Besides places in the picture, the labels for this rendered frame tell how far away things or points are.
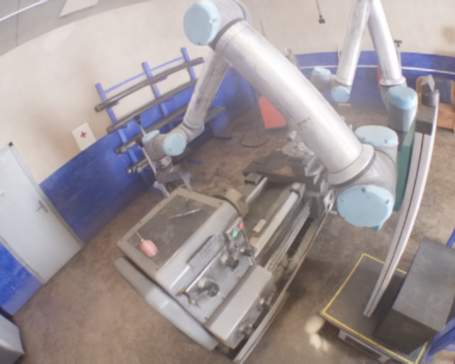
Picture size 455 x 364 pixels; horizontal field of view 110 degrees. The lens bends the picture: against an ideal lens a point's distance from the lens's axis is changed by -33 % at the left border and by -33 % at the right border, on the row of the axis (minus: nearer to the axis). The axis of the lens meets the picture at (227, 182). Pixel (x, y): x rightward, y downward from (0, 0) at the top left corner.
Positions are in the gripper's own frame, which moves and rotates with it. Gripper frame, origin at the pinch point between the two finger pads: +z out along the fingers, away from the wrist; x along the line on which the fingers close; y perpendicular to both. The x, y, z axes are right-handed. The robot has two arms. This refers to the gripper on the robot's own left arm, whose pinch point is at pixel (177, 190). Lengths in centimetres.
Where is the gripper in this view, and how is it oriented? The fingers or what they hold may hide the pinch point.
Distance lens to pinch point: 123.6
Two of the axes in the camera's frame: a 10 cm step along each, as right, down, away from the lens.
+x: -9.6, 2.5, 1.5
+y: -0.2, -5.7, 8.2
